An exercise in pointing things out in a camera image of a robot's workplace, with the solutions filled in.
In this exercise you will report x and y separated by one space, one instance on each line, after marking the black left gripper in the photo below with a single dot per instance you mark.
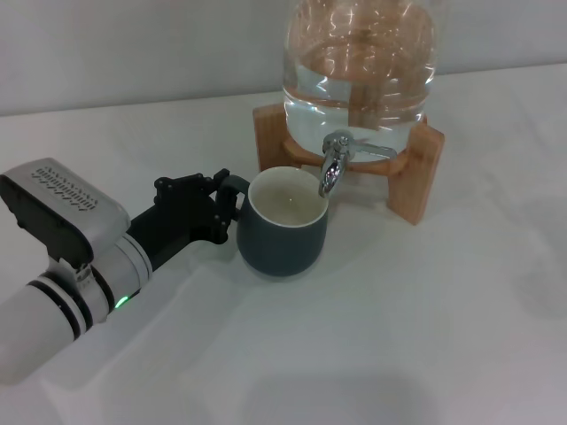
177 226

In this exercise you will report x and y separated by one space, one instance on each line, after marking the dark teal ceramic mug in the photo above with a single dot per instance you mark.
283 243

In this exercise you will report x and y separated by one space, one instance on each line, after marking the chrome faucet with lever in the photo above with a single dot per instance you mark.
332 170

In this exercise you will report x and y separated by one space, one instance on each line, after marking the clear glass water dispenser jar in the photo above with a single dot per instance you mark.
359 66

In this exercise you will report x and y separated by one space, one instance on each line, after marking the wooden dispenser stand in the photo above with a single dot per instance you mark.
421 177

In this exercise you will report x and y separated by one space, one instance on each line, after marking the grey black wrist camera box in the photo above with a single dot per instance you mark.
57 208

